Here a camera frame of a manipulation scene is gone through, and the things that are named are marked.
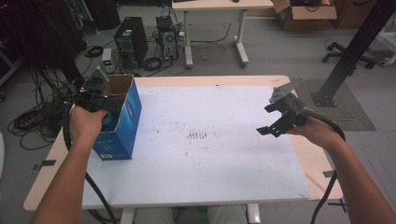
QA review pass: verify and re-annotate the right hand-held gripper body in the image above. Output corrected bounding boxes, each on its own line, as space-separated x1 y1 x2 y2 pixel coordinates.
269 77 311 127

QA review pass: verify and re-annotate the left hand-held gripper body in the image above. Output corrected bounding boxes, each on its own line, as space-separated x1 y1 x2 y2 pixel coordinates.
73 65 110 114

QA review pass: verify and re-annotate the blue cardboard box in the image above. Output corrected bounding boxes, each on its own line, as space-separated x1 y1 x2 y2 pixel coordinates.
92 74 143 161

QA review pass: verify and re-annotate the person's left hand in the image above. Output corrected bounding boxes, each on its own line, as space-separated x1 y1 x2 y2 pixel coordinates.
68 105 108 147

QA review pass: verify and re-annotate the person's right hand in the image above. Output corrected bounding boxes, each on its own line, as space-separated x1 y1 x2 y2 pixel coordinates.
286 116 344 150

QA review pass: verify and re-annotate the small white power device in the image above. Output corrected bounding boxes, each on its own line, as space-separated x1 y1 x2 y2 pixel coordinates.
101 47 114 75

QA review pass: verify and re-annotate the grey floor mat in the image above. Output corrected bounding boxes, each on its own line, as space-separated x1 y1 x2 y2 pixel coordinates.
290 77 377 132

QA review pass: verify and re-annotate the black computer tower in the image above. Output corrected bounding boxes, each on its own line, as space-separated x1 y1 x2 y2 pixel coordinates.
113 16 149 69

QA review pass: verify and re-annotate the black office chair base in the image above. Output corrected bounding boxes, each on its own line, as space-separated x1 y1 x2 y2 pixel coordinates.
321 41 378 70

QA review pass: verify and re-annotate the black bin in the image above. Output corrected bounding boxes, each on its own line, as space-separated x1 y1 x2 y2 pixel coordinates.
83 0 120 31

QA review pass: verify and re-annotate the open computer case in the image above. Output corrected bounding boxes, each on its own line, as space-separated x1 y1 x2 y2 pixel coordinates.
155 15 181 63

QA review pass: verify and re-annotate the black metal stand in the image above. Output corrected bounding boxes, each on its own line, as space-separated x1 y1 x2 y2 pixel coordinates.
311 0 396 108

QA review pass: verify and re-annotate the brown cardboard box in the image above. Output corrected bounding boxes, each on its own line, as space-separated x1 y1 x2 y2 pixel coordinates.
330 0 378 31
271 0 338 32

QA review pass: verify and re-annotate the white table mat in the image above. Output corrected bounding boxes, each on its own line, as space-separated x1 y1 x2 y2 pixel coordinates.
81 85 311 209

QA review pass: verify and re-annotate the white table leg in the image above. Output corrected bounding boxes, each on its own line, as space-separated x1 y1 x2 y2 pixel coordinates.
247 203 262 224
120 207 135 224

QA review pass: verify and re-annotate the white background desk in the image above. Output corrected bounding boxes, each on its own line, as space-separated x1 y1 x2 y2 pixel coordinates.
171 0 275 69

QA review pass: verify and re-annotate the black cable coil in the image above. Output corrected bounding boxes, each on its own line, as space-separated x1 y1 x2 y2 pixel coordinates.
83 45 105 59
142 56 163 72

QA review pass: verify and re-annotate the bundle of black floor cables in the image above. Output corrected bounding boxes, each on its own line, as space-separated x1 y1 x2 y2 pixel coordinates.
7 66 78 152

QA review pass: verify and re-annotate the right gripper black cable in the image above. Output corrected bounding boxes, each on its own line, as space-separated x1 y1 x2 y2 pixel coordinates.
303 108 347 224

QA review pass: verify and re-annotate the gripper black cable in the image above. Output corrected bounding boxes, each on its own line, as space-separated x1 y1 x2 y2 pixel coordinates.
62 78 118 224
303 108 347 224

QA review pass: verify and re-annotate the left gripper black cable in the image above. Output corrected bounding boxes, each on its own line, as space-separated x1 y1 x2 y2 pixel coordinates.
62 78 118 224

